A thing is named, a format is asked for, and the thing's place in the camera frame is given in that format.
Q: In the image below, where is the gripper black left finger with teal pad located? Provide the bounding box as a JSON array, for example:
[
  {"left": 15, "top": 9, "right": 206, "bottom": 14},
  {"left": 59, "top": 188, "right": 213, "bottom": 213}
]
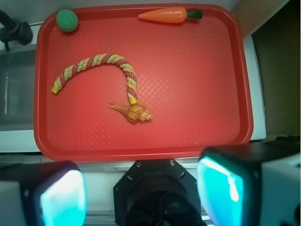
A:
[{"left": 0, "top": 161, "right": 87, "bottom": 226}]

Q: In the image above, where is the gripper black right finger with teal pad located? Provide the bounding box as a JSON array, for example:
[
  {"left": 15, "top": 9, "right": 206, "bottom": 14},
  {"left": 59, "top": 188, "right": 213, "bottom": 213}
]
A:
[{"left": 197, "top": 141, "right": 301, "bottom": 226}]

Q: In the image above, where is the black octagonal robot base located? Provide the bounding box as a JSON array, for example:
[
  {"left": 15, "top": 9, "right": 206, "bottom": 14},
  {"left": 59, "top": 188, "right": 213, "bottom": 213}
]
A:
[{"left": 113, "top": 159, "right": 206, "bottom": 226}]

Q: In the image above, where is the orange conch shell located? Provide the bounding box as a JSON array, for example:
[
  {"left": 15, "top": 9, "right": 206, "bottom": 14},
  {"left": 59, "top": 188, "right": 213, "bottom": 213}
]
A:
[{"left": 108, "top": 104, "right": 153, "bottom": 123}]

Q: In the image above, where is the red plastic tray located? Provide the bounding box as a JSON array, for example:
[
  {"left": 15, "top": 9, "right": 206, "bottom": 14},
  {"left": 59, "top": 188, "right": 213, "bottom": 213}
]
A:
[{"left": 34, "top": 4, "right": 253, "bottom": 161}]

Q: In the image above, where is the grey metal sink basin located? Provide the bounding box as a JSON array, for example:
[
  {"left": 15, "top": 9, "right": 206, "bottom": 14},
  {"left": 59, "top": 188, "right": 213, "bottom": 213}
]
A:
[{"left": 0, "top": 45, "right": 36, "bottom": 131}]

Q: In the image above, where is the green textured ball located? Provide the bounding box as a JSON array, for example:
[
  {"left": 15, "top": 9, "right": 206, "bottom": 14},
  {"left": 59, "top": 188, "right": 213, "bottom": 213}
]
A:
[{"left": 56, "top": 9, "right": 79, "bottom": 32}]

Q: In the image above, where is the orange plastic carrot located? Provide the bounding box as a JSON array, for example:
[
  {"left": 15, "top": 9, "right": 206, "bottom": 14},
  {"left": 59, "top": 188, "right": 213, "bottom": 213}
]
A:
[{"left": 137, "top": 7, "right": 203, "bottom": 24}]

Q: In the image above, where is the twisted multicolour rope toy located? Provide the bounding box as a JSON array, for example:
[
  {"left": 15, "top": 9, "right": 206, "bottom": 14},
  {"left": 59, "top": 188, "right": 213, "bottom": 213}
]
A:
[{"left": 51, "top": 53, "right": 138, "bottom": 105}]

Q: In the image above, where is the black clamp mount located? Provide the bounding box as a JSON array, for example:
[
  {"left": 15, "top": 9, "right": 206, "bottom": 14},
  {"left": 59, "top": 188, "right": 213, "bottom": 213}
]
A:
[{"left": 0, "top": 10, "right": 33, "bottom": 52}]

